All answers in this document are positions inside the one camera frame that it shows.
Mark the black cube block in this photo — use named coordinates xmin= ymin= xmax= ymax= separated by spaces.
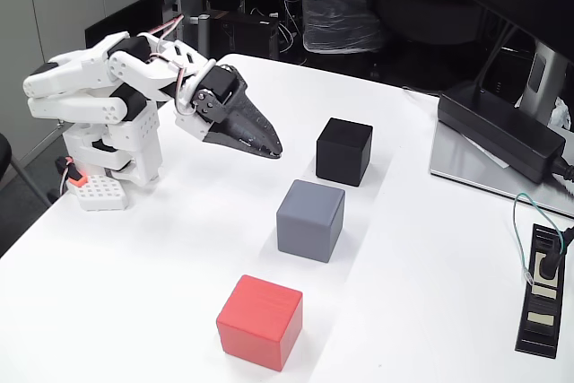
xmin=315 ymin=117 xmax=374 ymax=187

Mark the grey cube block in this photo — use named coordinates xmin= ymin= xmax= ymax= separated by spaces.
xmin=275 ymin=178 xmax=346 ymax=264

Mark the black computer tower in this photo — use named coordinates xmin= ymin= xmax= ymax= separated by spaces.
xmin=214 ymin=9 xmax=282 ymax=61

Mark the black flat panel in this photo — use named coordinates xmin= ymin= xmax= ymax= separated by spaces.
xmin=84 ymin=0 xmax=158 ymax=50

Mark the plastic-wrapped black bin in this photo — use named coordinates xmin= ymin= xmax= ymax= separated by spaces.
xmin=294 ymin=0 xmax=387 ymax=55

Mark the white perforated clamp base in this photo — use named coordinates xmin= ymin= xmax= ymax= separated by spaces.
xmin=74 ymin=174 xmax=130 ymax=213

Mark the orange connector clip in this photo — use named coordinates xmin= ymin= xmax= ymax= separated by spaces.
xmin=66 ymin=156 xmax=89 ymax=187

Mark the red cube block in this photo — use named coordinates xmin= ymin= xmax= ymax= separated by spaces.
xmin=215 ymin=274 xmax=304 ymax=373

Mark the silver monitor stand base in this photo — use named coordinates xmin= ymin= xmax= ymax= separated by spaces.
xmin=429 ymin=120 xmax=574 ymax=218

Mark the black chair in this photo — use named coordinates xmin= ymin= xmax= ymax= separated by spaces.
xmin=0 ymin=131 xmax=53 ymax=209

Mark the black power adapter brick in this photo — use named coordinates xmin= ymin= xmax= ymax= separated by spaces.
xmin=437 ymin=80 xmax=567 ymax=185

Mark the silver monitor stand neck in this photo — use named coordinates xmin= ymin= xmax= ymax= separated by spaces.
xmin=515 ymin=37 xmax=569 ymax=126

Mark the crumpled white plastic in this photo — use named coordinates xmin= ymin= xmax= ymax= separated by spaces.
xmin=549 ymin=96 xmax=574 ymax=131

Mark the black power plug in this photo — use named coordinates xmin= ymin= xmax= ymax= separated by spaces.
xmin=537 ymin=225 xmax=574 ymax=280

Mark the black table power strip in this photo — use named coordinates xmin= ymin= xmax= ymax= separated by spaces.
xmin=514 ymin=222 xmax=570 ymax=360

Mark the silver metal post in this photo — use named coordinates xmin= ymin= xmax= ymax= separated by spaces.
xmin=190 ymin=13 xmax=212 ymax=59

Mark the green thin cable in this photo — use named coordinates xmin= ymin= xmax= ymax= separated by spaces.
xmin=512 ymin=192 xmax=564 ymax=285

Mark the black adapter power cable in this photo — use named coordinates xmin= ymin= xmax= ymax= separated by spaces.
xmin=549 ymin=156 xmax=574 ymax=198

